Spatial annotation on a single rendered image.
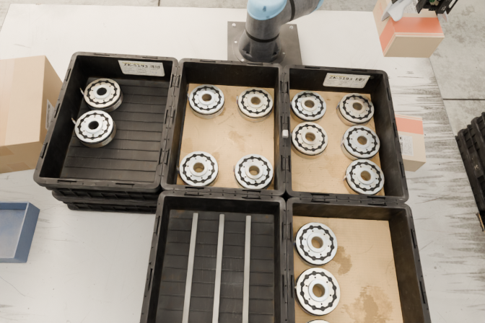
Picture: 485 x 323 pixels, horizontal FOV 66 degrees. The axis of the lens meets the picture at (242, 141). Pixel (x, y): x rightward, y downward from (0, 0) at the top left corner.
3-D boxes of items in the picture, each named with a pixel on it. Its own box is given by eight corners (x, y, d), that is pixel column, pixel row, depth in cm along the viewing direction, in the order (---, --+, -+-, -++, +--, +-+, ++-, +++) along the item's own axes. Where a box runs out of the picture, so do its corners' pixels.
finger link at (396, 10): (377, 29, 90) (413, 5, 83) (373, 11, 93) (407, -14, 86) (385, 34, 92) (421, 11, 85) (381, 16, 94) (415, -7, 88)
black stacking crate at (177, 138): (183, 83, 117) (180, 58, 107) (277, 88, 118) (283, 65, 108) (167, 204, 99) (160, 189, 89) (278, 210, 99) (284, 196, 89)
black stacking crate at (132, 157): (86, 77, 116) (73, 52, 106) (182, 82, 117) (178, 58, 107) (52, 198, 98) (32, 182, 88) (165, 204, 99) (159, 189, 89)
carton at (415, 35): (372, 11, 103) (382, -12, 96) (415, 12, 103) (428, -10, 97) (383, 57, 95) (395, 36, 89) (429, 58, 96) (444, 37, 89)
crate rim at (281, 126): (180, 62, 109) (179, 57, 107) (282, 68, 109) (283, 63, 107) (160, 192, 90) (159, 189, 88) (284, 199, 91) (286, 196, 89)
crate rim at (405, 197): (282, 68, 109) (283, 63, 107) (384, 75, 110) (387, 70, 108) (284, 199, 91) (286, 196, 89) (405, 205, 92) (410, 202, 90)
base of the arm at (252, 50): (237, 32, 136) (239, 11, 128) (278, 33, 138) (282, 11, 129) (239, 63, 129) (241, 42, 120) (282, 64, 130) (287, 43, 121)
